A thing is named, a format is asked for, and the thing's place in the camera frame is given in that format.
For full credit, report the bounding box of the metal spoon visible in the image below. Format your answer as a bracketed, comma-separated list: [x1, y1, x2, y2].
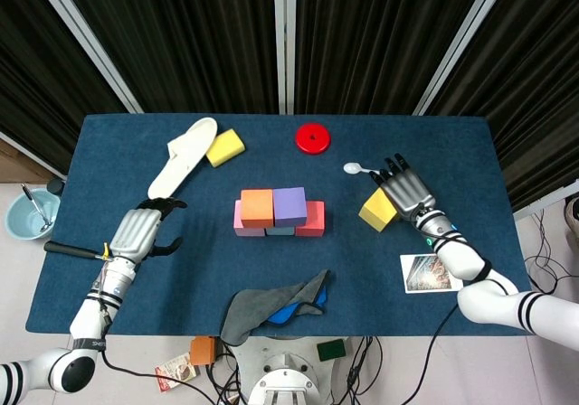
[34, 199, 54, 233]

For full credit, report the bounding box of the white round device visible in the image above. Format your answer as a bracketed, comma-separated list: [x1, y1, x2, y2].
[565, 195, 579, 240]

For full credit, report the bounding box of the light blue bowl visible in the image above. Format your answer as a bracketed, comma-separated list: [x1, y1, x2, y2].
[5, 188, 62, 242]

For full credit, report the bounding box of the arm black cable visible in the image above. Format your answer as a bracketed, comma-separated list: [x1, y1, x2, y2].
[397, 303, 460, 405]
[100, 348, 221, 405]

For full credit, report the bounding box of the pink foam cube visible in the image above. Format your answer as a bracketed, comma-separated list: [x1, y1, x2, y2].
[233, 199, 267, 238]

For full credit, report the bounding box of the orange box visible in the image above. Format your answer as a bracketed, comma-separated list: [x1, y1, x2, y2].
[189, 335, 219, 366]

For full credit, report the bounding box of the purple foam cube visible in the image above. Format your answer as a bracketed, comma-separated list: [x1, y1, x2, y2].
[272, 186, 308, 229]

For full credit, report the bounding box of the white plastic spoon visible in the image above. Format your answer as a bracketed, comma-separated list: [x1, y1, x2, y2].
[343, 162, 381, 176]

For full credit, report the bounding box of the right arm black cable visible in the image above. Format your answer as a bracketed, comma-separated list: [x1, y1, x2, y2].
[397, 303, 460, 405]

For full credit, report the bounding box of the brown cardboard box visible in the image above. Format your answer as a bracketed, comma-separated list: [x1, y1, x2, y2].
[0, 138, 51, 184]

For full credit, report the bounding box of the red round disc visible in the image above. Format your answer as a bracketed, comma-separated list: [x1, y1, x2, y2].
[295, 123, 332, 156]

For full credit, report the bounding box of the orange foam cube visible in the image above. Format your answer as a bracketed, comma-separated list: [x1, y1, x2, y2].
[240, 188, 275, 229]

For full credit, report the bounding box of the grey and blue cloth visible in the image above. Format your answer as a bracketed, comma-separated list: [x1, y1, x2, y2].
[220, 268, 332, 347]

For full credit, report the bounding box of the blue table cover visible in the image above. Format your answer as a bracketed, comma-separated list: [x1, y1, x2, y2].
[25, 114, 542, 337]

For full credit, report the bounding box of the dark pleated curtain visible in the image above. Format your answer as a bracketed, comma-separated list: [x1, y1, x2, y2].
[0, 0, 130, 180]
[293, 0, 492, 117]
[53, 0, 278, 116]
[424, 0, 579, 214]

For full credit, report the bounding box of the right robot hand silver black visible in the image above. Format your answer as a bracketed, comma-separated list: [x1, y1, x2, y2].
[368, 153, 436, 221]

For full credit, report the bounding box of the yellow foam cube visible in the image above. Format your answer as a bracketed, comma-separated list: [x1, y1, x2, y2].
[358, 186, 402, 233]

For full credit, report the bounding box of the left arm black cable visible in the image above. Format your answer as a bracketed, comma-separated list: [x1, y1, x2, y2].
[100, 348, 221, 405]

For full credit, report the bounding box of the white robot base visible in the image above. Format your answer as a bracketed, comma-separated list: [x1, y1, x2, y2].
[225, 335, 354, 405]

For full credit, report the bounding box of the printed photo card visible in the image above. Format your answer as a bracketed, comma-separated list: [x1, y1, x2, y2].
[399, 253, 465, 295]

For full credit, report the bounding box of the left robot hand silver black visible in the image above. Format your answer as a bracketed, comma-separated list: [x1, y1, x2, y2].
[108, 196, 188, 261]

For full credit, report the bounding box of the red foam cube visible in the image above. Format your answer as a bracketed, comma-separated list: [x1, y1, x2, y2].
[294, 200, 326, 238]

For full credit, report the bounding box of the black handled hammer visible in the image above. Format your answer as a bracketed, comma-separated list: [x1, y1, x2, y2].
[43, 240, 114, 262]

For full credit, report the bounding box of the white screen base rail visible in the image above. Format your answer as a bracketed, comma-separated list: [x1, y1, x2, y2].
[0, 131, 69, 183]
[512, 182, 579, 221]

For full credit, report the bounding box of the dark green block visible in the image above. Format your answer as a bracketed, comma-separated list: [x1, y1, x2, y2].
[316, 338, 347, 363]

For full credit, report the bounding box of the white frame post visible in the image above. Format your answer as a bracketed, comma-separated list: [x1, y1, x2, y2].
[27, 0, 145, 115]
[272, 0, 298, 116]
[412, 0, 517, 117]

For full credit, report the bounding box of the printed paper packet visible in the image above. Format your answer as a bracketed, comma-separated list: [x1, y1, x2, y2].
[154, 353, 200, 394]

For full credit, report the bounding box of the yellow green sponge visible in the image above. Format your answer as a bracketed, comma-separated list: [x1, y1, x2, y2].
[205, 127, 247, 168]

